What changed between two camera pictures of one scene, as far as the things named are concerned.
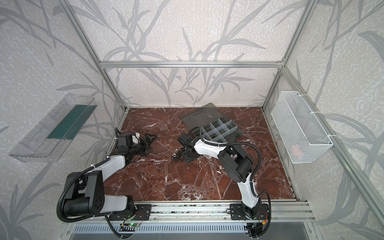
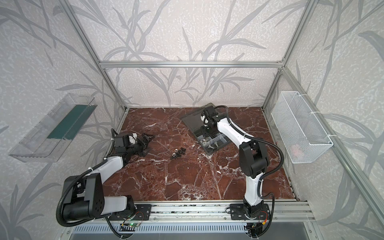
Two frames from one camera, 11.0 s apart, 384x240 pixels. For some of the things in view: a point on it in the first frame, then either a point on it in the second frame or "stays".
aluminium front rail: [210, 212] stays
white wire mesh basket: [301, 135] stays
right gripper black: [182, 151] to [206, 132]
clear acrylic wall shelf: [47, 140] stays
